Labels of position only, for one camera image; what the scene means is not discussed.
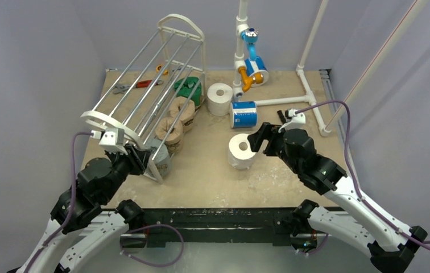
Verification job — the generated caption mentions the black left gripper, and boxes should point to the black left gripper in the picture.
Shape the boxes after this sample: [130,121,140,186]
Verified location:
[101,142,152,202]

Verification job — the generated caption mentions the grey paper roll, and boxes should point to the grey paper roll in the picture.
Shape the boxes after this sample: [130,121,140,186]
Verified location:
[147,138,172,177]

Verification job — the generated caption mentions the blue white packaged roll front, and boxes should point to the blue white packaged roll front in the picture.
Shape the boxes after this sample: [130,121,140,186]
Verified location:
[229,101,258,129]

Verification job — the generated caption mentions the blue white packaged roll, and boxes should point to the blue white packaged roll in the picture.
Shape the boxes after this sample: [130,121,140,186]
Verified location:
[229,101,258,129]
[245,56,270,87]

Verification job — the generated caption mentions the unwrapped white paper roll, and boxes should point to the unwrapped white paper roll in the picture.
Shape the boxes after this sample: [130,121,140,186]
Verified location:
[228,133,256,170]

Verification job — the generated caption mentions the white metal shelf rack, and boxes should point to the white metal shelf rack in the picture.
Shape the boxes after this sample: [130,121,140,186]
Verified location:
[80,14,207,185]

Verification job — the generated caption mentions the blue white packaged roll back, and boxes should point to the blue white packaged roll back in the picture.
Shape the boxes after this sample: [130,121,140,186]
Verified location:
[245,56,270,87]

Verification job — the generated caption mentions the green paper roll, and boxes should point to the green paper roll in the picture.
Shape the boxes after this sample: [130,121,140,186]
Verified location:
[173,76,202,110]

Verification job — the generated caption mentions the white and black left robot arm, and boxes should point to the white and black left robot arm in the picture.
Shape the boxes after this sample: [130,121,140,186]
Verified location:
[13,144,151,272]

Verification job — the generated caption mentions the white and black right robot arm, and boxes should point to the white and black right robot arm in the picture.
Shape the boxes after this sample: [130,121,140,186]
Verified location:
[247,122,427,272]

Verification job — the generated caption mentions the black screwdriver tool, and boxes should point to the black screwdriver tool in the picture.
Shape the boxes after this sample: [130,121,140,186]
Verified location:
[277,110,287,124]

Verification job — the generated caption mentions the orange faucet valve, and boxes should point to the orange faucet valve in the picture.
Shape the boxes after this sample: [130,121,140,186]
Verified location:
[237,66,264,93]

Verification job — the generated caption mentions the yellow tape measure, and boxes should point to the yellow tape measure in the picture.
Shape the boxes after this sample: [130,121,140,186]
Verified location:
[156,65,169,76]

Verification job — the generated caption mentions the blue faucet valve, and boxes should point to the blue faucet valve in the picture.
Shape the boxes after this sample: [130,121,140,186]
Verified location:
[241,27,259,61]

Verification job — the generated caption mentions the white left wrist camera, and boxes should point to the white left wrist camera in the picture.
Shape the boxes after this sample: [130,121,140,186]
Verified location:
[91,127,127,154]

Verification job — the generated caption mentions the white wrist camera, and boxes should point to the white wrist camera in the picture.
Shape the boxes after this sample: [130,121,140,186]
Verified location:
[279,108,306,133]
[91,127,127,154]

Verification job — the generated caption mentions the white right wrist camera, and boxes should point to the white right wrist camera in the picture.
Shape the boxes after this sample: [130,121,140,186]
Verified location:
[279,108,306,133]

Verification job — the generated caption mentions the red handled pliers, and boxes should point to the red handled pliers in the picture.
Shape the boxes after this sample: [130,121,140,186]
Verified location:
[113,80,164,94]

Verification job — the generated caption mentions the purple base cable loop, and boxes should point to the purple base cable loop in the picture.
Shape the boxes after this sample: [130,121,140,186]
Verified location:
[119,224,185,268]

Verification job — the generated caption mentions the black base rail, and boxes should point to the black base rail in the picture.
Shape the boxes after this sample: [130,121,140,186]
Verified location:
[107,206,317,249]

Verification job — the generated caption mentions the white pvc pipe frame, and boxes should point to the white pvc pipe frame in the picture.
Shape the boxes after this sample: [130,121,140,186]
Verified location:
[233,0,430,137]

